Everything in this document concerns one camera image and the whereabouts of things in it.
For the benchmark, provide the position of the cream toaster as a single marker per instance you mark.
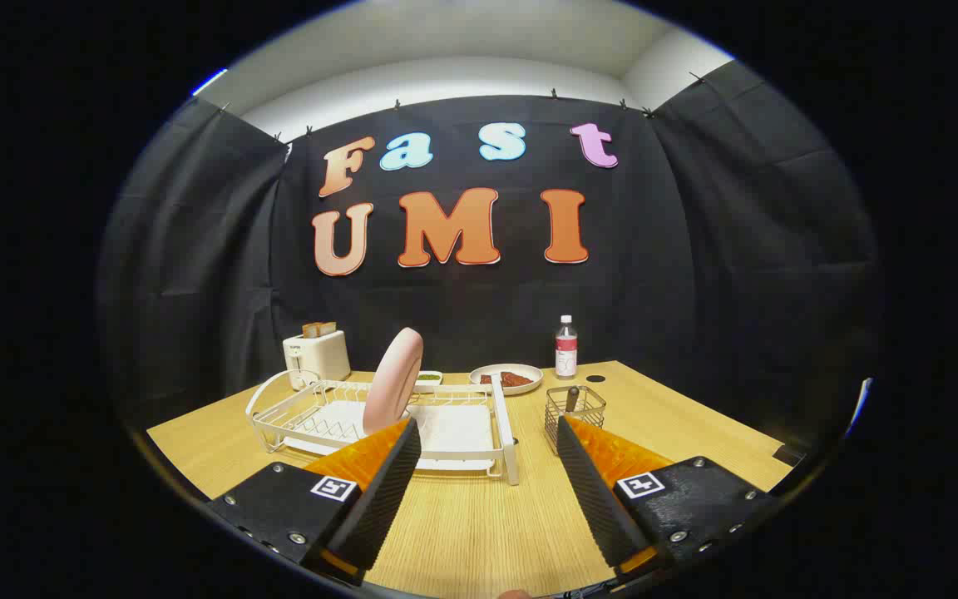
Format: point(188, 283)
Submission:
point(325, 353)

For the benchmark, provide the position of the red meat piece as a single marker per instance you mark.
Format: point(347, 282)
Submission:
point(520, 379)
point(496, 380)

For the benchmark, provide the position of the black backdrop cloth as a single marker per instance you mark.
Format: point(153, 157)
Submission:
point(462, 308)

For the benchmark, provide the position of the white plate with meat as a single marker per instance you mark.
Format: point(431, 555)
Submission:
point(529, 372)

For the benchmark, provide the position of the white drain tray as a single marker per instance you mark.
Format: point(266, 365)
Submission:
point(454, 424)

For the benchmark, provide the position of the white compartment dish with beans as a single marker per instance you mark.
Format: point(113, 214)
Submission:
point(429, 377)

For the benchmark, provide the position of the clear bottle with red label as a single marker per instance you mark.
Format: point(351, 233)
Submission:
point(566, 353)

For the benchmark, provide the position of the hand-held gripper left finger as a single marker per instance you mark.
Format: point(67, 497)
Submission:
point(379, 499)

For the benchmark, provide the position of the black table edge clamp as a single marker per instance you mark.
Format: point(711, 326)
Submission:
point(791, 455)

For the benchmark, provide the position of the pink plate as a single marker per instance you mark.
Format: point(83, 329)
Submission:
point(396, 374)

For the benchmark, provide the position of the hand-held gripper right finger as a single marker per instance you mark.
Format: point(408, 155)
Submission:
point(595, 499)

